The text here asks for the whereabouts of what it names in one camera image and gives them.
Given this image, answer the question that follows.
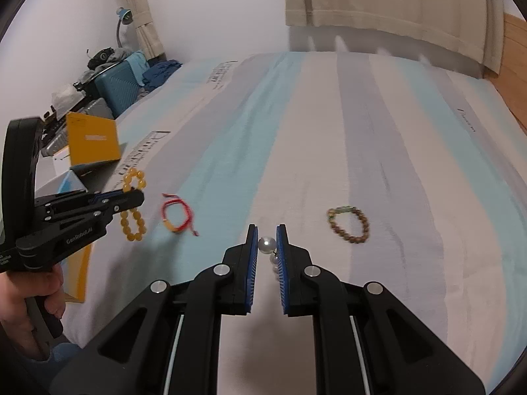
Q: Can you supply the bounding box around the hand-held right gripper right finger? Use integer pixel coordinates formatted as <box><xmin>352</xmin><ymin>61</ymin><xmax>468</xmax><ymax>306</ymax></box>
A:
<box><xmin>276</xmin><ymin>224</ymin><xmax>487</xmax><ymax>395</ymax></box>

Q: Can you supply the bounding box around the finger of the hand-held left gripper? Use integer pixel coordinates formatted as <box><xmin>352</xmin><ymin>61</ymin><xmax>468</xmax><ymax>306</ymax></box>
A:
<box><xmin>35</xmin><ymin>189</ymin><xmax>146</xmax><ymax>211</ymax></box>
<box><xmin>44</xmin><ymin>203</ymin><xmax>125</xmax><ymax>232</ymax></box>

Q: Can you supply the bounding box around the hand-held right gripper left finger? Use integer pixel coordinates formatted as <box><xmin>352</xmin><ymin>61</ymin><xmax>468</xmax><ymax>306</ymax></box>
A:
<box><xmin>49</xmin><ymin>224</ymin><xmax>259</xmax><ymax>395</ymax></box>

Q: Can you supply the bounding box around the small silver bead cluster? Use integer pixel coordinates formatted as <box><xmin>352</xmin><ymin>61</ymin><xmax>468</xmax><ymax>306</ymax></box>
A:
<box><xmin>257</xmin><ymin>236</ymin><xmax>283</xmax><ymax>275</ymax></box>

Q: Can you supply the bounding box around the yellow bead bracelet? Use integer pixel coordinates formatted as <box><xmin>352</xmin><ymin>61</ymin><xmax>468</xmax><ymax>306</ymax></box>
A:
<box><xmin>119</xmin><ymin>167</ymin><xmax>148</xmax><ymax>243</ymax></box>

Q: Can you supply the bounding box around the blue and yellow cardboard box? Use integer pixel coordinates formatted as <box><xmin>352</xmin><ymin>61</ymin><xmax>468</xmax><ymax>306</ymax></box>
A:
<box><xmin>35</xmin><ymin>111</ymin><xmax>124</xmax><ymax>303</ymax></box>

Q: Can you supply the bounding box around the person's left hand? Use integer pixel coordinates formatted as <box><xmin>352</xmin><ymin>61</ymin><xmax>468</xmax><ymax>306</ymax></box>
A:
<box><xmin>0</xmin><ymin>261</ymin><xmax>67</xmax><ymax>362</ymax></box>

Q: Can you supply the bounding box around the grey suitcase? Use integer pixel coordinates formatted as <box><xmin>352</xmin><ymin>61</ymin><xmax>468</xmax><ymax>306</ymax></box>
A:
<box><xmin>41</xmin><ymin>99</ymin><xmax>114</xmax><ymax>157</ymax></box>

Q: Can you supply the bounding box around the teal suitcase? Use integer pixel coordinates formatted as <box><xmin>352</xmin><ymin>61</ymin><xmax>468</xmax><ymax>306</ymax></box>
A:
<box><xmin>93</xmin><ymin>61</ymin><xmax>143</xmax><ymax>118</ymax></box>

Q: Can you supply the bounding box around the person's jeans leg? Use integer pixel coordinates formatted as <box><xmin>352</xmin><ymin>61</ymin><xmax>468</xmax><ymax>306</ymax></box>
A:
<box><xmin>22</xmin><ymin>335</ymin><xmax>85</xmax><ymax>381</ymax></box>

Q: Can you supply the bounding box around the light blue towel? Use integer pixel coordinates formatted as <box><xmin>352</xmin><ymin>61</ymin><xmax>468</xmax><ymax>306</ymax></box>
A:
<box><xmin>125</xmin><ymin>51</ymin><xmax>150</xmax><ymax>87</ymax></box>

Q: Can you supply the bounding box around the dark blue clothing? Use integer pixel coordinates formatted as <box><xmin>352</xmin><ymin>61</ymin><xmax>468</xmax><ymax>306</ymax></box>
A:
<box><xmin>142</xmin><ymin>61</ymin><xmax>183</xmax><ymax>91</ymax></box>

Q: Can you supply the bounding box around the grey clothes pile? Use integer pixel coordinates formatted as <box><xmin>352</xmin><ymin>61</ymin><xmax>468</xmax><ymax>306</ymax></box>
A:
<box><xmin>87</xmin><ymin>47</ymin><xmax>133</xmax><ymax>71</ymax></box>

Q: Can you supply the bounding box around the narrow beige curtain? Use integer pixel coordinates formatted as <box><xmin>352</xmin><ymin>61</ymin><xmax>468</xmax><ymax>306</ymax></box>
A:
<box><xmin>109</xmin><ymin>0</ymin><xmax>168</xmax><ymax>61</ymax></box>

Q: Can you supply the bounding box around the striped blanket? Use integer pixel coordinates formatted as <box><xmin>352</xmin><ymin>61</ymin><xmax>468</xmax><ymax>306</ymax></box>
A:
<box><xmin>62</xmin><ymin>51</ymin><xmax>527</xmax><ymax>395</ymax></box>

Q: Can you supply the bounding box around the blue desk lamp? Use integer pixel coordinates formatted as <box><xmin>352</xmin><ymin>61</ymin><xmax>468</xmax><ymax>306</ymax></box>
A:
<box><xmin>115</xmin><ymin>7</ymin><xmax>135</xmax><ymax>48</ymax></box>

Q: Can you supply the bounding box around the wide beige curtain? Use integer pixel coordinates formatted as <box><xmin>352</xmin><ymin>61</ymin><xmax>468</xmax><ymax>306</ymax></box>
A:
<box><xmin>282</xmin><ymin>0</ymin><xmax>506</xmax><ymax>80</ymax></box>

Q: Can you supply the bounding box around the wooden headboard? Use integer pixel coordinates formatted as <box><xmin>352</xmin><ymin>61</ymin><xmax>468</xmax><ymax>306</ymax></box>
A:
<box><xmin>490</xmin><ymin>13</ymin><xmax>527</xmax><ymax>133</ymax></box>

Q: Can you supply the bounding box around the thin red cord bracelet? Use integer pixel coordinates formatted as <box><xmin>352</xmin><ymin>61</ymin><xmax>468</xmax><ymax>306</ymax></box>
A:
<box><xmin>160</xmin><ymin>193</ymin><xmax>201</xmax><ymax>238</ymax></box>

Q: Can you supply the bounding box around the dark bead bracelet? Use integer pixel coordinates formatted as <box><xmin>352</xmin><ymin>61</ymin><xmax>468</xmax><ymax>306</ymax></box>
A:
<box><xmin>326</xmin><ymin>205</ymin><xmax>370</xmax><ymax>244</ymax></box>

